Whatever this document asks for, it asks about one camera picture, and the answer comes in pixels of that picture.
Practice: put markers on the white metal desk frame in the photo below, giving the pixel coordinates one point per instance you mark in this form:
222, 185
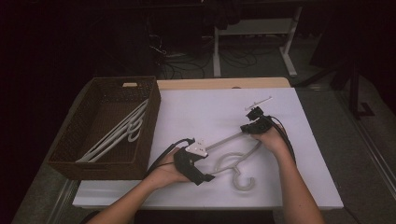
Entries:
258, 26

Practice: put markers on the dark cloth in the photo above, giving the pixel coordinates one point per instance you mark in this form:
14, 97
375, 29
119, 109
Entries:
222, 14

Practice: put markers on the black metal stand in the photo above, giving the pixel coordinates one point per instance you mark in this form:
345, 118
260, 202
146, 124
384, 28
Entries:
353, 90

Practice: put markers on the person's right hand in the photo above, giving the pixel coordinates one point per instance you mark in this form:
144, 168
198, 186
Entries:
272, 140

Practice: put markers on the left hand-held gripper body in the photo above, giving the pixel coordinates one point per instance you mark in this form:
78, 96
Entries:
186, 165

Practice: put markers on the brown woven basket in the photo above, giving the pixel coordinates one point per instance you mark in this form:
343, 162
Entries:
106, 93

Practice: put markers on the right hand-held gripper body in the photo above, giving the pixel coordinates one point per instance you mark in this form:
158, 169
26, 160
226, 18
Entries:
264, 124

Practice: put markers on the grey plastic clothes hanger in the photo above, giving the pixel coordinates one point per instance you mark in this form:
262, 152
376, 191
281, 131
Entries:
123, 130
229, 138
134, 138
138, 112

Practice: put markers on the person's left hand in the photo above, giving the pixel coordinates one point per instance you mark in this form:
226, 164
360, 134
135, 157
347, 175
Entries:
168, 171

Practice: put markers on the white board mat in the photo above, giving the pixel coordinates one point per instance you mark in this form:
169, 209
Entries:
193, 112

